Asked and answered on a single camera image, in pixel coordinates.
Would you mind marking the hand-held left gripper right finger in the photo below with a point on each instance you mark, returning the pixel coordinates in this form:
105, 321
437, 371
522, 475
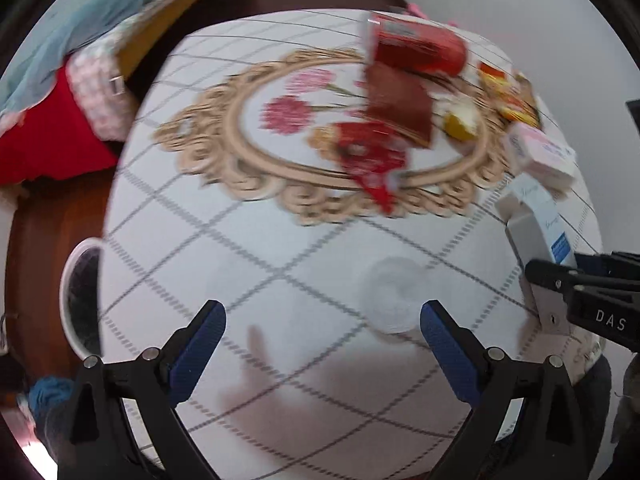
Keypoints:
447, 355

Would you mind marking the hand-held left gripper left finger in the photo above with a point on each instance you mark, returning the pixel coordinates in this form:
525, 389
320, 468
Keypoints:
197, 350

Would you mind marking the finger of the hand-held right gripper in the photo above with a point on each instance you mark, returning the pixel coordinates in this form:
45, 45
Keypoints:
600, 310
615, 266

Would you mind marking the white paper carton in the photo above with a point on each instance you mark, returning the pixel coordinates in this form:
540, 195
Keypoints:
532, 232

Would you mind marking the white round waste bin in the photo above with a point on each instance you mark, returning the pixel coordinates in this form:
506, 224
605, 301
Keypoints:
67, 305

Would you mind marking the orange yellow snack packet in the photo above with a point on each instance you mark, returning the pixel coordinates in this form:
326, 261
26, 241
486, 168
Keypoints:
507, 95

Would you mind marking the red can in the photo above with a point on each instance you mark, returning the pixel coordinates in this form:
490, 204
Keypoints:
425, 45

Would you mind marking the clear plastic cup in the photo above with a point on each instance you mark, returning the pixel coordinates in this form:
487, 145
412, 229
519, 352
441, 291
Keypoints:
395, 295

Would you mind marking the dark cloth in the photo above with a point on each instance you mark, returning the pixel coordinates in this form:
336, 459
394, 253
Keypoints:
595, 410

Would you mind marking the pink tissue pack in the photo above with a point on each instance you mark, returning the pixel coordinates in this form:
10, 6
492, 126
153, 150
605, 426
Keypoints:
542, 155

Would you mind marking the blue and black clothes pile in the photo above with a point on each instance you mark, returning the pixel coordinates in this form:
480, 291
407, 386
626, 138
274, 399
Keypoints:
50, 391

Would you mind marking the red snack wrapper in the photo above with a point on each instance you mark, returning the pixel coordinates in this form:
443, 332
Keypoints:
370, 160

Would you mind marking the yellow white wrapper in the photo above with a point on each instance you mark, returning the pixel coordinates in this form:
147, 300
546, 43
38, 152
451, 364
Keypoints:
462, 120

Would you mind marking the brown packet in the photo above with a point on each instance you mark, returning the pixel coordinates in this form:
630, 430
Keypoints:
400, 102

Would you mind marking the red blanket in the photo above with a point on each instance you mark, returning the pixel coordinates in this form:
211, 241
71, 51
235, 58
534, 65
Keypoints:
45, 135

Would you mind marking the checkered bed sheet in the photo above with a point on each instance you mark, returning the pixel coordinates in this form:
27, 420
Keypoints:
97, 85

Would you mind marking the pink object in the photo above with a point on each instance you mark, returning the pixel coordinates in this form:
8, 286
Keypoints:
416, 10

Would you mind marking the light blue blanket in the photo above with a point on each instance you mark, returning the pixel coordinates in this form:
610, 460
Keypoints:
100, 10

